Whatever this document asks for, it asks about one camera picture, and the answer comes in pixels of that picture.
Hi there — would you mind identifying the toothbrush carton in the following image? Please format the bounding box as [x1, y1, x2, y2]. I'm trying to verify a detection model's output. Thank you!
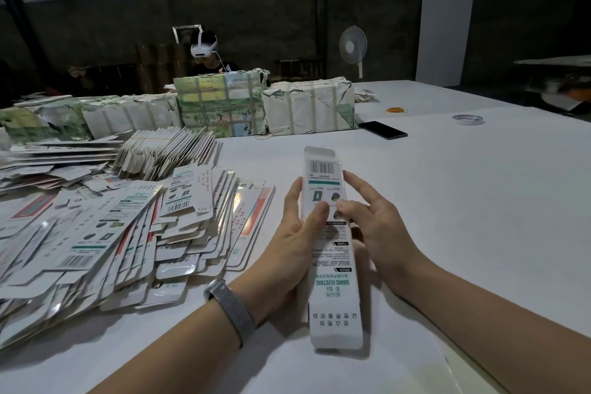
[303, 146, 365, 352]

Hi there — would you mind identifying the white standing fan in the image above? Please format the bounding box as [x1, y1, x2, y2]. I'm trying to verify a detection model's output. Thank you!
[338, 25, 369, 81]

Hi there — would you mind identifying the person's right forearm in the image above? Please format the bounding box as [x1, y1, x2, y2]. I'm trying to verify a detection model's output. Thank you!
[397, 260, 591, 394]

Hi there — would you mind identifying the black smartphone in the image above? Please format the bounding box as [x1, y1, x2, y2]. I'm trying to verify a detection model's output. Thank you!
[358, 121, 409, 141]

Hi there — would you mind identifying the person's left hand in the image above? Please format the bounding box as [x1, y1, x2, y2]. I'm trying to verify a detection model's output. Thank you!
[229, 177, 331, 328]

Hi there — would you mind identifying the white strapped wrapped bundle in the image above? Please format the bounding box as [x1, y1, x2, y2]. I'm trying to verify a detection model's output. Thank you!
[262, 76, 358, 137]

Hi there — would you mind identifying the cluttered side table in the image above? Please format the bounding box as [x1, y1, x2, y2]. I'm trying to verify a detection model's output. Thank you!
[514, 55, 591, 115]

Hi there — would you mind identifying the person's right hand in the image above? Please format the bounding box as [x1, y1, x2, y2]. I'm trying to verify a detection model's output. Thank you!
[334, 170, 430, 298]

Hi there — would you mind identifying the grey band wristwatch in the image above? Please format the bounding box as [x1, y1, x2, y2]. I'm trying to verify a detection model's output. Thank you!
[203, 278, 257, 347]

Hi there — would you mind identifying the fanned stack of white cartons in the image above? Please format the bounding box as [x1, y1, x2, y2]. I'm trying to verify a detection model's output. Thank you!
[113, 127, 223, 180]

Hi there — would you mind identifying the row of white wrapped bundles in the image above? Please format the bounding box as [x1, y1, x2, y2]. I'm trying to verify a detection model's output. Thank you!
[0, 94, 182, 147]

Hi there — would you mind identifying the green printed wrapped bundle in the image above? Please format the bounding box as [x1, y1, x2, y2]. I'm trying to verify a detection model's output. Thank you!
[172, 68, 271, 139]

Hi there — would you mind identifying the pile of cartons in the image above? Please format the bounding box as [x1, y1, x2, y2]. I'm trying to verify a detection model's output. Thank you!
[0, 126, 276, 350]

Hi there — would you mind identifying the white head-mounted camera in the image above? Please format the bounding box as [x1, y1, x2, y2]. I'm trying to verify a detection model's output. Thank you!
[172, 24, 220, 60]

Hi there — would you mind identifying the white board panel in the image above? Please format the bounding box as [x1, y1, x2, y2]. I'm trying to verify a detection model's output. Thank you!
[414, 0, 476, 87]

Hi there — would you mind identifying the dark wooden chair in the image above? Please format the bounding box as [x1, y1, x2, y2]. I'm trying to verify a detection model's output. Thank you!
[275, 57, 326, 80]

